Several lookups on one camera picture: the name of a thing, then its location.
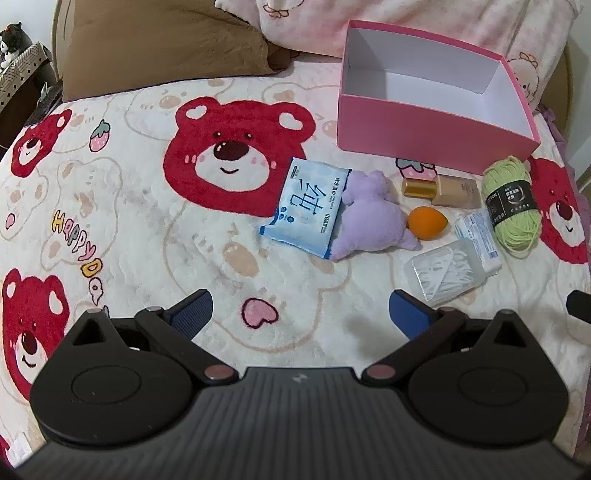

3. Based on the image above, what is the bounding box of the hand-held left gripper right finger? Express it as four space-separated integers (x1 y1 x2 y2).
360 289 539 386

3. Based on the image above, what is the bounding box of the green yarn skein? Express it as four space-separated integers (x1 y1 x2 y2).
481 156 542 258

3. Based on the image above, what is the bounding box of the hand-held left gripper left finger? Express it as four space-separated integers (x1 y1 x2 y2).
59 289 241 385

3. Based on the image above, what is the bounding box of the pink cardboard box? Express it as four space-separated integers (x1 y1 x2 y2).
337 19 542 174

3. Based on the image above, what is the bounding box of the blue wet wipes pack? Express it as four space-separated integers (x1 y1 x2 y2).
257 157 354 261

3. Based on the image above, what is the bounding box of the orange makeup sponge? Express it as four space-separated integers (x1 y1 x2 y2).
407 207 450 241

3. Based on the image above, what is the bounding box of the black white plush cat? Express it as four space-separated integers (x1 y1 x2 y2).
0 24 27 70

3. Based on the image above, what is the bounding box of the white blue-print packet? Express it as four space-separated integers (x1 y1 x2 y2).
453 210 503 276

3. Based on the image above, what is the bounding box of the purple frilled cloth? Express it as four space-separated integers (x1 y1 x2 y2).
542 104 576 158

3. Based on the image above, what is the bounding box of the purple plush toy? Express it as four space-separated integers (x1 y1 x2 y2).
329 170 422 261

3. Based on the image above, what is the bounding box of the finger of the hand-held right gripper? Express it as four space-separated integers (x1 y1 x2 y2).
566 290 591 321

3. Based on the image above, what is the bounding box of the nightstand with patterned cloth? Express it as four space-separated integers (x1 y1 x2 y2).
0 41 64 141

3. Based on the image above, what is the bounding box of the red bear print blanket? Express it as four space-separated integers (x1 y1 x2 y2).
0 55 588 464

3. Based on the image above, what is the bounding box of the beige foundation bottle gold cap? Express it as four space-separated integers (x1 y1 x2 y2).
401 174 485 208

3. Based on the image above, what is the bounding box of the clear floss pick box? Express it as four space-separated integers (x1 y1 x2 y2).
404 237 483 306

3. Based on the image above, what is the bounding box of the brown pillow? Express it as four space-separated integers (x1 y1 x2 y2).
61 0 296 103

